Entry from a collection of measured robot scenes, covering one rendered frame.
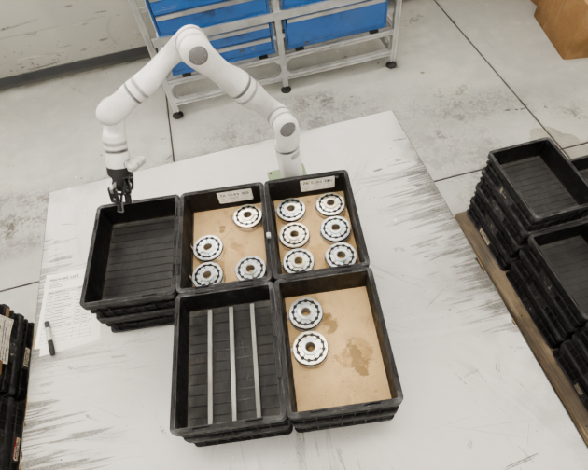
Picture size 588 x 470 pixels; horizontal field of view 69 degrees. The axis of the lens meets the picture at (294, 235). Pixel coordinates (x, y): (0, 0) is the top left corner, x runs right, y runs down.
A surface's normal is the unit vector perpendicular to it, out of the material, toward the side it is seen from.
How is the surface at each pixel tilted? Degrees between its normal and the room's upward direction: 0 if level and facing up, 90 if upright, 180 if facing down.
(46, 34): 90
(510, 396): 0
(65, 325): 0
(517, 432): 0
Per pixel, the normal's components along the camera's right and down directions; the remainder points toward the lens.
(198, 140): -0.09, -0.55
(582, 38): 0.02, 0.83
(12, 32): 0.24, 0.79
